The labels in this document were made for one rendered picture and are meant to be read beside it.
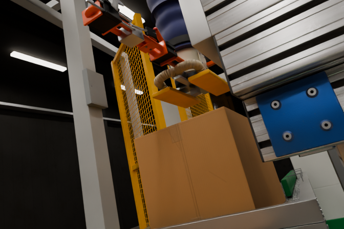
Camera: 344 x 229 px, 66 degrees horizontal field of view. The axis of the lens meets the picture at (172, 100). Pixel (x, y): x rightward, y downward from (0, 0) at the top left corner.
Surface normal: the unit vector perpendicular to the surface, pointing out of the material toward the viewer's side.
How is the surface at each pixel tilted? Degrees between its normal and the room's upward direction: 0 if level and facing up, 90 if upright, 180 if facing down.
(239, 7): 90
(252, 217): 90
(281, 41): 90
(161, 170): 90
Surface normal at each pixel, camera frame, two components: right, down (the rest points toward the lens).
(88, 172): -0.43, -0.20
